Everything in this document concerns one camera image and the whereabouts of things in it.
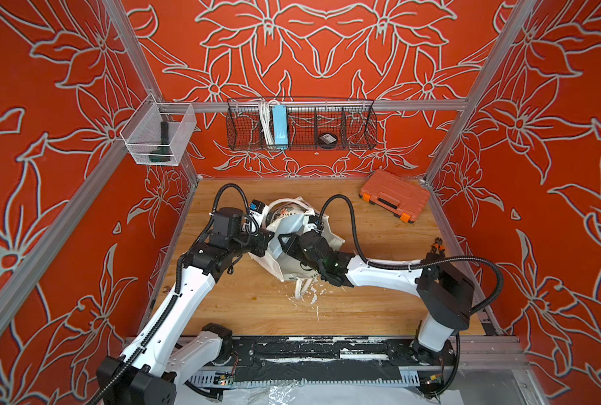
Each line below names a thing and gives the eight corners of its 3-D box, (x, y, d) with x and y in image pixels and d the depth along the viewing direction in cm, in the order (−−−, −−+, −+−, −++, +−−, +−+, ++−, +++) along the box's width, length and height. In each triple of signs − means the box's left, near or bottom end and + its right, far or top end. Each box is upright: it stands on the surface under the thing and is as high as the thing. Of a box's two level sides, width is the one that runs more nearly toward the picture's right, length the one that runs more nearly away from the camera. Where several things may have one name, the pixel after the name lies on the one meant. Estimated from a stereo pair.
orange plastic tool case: (355, 198, 114) (358, 190, 110) (373, 174, 125) (376, 166, 120) (413, 226, 104) (418, 218, 99) (428, 198, 114) (433, 189, 110)
